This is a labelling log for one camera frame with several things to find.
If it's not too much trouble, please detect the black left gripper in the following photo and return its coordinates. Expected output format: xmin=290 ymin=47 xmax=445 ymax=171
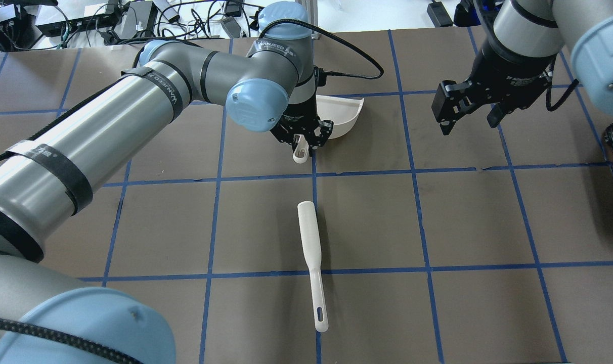
xmin=270 ymin=99 xmax=334 ymax=156

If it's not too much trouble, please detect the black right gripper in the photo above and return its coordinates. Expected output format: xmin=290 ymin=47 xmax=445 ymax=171
xmin=431 ymin=43 xmax=555 ymax=135

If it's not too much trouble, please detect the white plastic dustpan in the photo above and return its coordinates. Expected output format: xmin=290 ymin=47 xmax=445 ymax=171
xmin=292 ymin=95 xmax=365 ymax=164

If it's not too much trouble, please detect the white hand brush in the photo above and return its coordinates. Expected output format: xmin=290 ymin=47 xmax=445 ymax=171
xmin=297 ymin=201 xmax=329 ymax=333

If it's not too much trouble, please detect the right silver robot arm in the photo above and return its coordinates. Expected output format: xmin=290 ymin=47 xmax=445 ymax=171
xmin=431 ymin=1 xmax=613 ymax=135

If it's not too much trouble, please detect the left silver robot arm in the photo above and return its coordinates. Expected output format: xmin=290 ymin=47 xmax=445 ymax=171
xmin=0 ymin=2 xmax=332 ymax=363

